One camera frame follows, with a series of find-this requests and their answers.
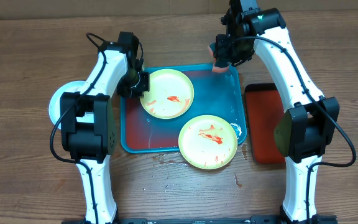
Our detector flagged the red and black sponge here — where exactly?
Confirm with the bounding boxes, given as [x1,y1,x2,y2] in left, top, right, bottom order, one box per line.
[208,43,230,73]

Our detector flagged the yellow-green plate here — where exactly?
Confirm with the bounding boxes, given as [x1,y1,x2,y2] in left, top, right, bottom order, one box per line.
[178,115,238,170]
[140,68,195,119]

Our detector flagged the light blue plate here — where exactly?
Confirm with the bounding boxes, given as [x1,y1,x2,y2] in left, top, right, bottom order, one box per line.
[48,80,90,125]

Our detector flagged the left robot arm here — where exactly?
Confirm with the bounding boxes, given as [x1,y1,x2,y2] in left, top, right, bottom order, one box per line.
[50,32,150,223]

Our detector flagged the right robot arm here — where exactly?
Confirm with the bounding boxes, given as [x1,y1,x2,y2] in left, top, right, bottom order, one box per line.
[209,0,339,223]

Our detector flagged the teal plastic tray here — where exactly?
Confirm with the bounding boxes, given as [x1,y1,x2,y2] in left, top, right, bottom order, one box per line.
[120,64,247,154]

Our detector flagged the black red-lined tray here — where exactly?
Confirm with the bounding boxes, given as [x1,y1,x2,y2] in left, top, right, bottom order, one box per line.
[244,83,285,165]

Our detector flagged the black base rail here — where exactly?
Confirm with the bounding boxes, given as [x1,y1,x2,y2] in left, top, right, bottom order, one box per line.
[116,215,338,224]

